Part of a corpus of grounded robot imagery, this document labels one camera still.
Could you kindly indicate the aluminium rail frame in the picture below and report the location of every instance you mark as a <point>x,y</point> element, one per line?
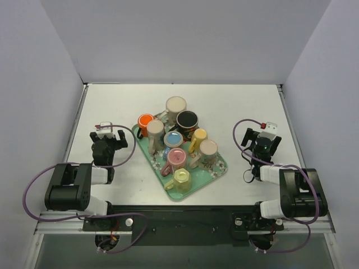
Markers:
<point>224,111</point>

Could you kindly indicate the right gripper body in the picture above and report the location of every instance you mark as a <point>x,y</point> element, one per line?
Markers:
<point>247,137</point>

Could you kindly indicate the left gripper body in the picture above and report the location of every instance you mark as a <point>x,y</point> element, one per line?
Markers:
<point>119,143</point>

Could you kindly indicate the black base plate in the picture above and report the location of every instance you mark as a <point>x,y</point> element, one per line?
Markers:
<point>185,225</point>

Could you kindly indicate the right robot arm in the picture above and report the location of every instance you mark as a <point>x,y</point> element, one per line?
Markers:
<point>300,192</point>

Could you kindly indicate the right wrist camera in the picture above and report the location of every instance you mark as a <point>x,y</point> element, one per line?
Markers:
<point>268,130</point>

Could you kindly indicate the pink mug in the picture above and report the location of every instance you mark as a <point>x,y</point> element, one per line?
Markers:
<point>176,159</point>

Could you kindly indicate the green floral serving tray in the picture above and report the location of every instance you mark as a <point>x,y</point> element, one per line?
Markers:
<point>199,178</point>

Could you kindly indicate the pale yellow faceted mug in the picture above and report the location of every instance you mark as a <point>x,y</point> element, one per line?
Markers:
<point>181,181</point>

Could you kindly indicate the beige patterned mug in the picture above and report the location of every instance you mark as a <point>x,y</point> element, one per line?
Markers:
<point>155,129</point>

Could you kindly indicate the tall cream floral mug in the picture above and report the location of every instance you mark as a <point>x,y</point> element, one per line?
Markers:
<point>173,106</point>

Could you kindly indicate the cream mug umbrella design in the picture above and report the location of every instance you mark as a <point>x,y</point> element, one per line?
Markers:
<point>206,156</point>

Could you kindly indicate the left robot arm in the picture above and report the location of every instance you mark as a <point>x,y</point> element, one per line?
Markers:
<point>70,185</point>

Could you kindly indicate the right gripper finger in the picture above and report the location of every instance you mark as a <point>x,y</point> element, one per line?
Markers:
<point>275,143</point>
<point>250,135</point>

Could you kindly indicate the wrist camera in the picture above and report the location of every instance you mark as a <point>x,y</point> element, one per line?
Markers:
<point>268,130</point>
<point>104,130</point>

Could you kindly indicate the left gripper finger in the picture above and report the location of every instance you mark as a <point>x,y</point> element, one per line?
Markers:
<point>94,137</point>
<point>122,142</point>

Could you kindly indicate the black mug red interior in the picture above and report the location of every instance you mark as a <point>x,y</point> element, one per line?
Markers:
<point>186,124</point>

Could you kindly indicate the orange mug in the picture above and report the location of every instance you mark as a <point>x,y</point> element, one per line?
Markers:
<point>143,122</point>

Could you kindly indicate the blue glazed mug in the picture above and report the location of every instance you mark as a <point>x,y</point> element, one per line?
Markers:
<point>172,139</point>

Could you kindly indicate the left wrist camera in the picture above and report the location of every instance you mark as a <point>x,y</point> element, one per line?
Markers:
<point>104,130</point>

